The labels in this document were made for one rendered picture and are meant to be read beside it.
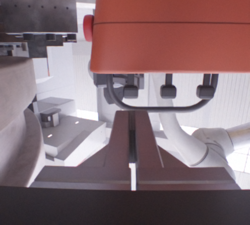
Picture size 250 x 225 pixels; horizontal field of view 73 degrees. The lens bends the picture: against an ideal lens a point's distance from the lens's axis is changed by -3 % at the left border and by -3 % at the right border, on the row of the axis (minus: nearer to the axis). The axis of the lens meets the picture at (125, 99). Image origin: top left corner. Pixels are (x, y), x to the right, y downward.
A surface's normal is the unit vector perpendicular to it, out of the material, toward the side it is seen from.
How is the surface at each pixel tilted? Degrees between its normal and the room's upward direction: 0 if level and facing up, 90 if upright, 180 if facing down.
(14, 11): 90
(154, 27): 97
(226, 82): 90
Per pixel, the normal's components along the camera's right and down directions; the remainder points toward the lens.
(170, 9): -0.03, 0.15
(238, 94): -0.40, 0.25
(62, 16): 0.36, 0.26
